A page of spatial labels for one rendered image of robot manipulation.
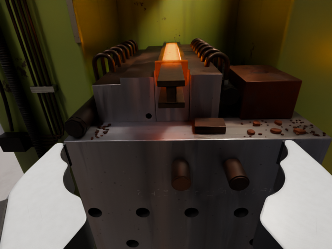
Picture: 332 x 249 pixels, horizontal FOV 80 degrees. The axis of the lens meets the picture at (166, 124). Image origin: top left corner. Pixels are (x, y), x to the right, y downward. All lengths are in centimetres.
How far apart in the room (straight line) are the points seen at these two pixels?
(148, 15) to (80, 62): 37
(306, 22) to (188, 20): 40
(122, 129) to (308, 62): 41
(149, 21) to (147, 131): 54
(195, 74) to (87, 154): 20
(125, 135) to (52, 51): 28
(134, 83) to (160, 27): 48
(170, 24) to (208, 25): 13
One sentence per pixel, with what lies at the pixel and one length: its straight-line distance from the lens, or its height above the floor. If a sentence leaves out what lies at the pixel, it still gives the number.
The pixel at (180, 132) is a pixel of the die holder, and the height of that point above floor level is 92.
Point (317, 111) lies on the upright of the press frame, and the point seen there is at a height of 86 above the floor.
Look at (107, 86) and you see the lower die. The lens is 33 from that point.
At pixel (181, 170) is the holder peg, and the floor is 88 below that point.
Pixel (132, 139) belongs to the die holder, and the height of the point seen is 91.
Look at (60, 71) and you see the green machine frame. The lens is 51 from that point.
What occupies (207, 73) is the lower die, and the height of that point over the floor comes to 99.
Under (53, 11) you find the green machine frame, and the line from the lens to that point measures 50.
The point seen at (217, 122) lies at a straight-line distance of 31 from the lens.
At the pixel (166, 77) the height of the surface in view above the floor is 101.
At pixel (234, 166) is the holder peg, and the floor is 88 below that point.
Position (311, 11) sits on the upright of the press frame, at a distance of 51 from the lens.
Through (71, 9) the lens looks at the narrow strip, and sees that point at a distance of 48.
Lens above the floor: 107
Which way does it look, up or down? 27 degrees down
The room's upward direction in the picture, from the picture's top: 2 degrees counter-clockwise
